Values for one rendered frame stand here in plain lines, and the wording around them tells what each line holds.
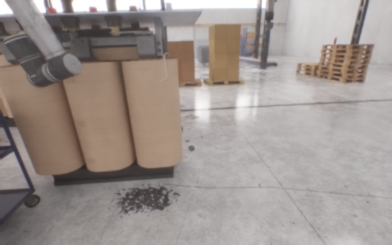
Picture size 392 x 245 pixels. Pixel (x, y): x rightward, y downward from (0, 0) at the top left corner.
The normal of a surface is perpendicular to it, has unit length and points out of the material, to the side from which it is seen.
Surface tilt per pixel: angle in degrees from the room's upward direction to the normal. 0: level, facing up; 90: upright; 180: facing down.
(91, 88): 90
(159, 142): 90
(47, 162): 90
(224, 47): 90
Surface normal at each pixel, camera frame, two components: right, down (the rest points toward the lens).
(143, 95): 0.09, 0.36
